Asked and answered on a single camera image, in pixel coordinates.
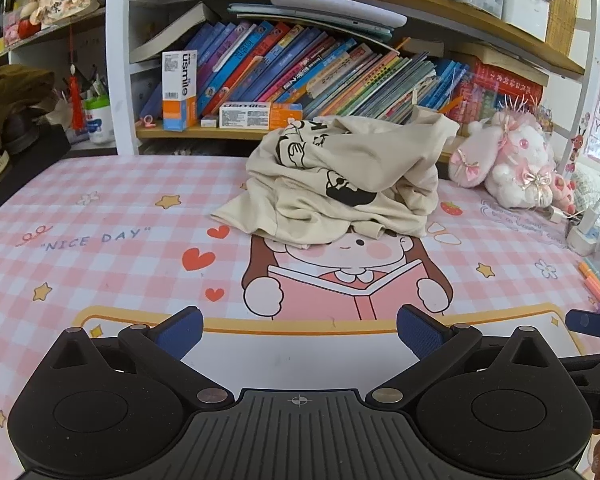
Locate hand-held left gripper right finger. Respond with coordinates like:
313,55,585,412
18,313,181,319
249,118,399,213
366,304,551,409

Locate red thick books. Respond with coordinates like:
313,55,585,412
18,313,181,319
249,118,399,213
450,57,548,122

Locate white charger plug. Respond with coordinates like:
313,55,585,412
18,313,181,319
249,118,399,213
577,195,600,236

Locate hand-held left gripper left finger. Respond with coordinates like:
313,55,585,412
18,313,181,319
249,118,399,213
49,306,236,409

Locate long orange white box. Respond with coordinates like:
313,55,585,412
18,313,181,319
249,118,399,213
219,101,304,130

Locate olive cloth pile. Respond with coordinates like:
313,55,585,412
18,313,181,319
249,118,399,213
0,65,56,153

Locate white tablet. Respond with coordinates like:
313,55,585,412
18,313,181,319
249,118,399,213
267,0,409,36

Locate black case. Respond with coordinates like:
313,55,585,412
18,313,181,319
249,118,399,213
0,125,73,226

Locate cream printed t-shirt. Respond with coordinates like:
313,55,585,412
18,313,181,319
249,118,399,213
210,106,461,249

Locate wicker basket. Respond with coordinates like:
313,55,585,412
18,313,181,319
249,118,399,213
545,0,581,43

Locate orange marker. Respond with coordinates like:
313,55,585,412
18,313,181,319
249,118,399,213
578,259,600,287

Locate pink marker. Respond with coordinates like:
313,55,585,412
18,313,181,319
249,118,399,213
582,275,600,307

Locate pink checked cartoon desk mat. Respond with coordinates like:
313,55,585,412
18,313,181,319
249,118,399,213
0,154,600,461

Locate tall orange white box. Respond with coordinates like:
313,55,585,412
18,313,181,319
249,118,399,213
161,50,199,132

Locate white jar with pens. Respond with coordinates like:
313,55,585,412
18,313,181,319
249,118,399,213
84,97,114,145

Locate white and wooden bookshelf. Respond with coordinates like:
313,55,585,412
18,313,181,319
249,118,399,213
0,0,600,163

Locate red tassel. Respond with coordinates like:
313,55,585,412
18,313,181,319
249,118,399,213
68,25,84,133

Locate pink white plush bunny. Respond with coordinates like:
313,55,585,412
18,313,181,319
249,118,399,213
450,107,578,216

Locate row of colourful books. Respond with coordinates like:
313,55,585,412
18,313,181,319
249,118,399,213
130,2,481,126

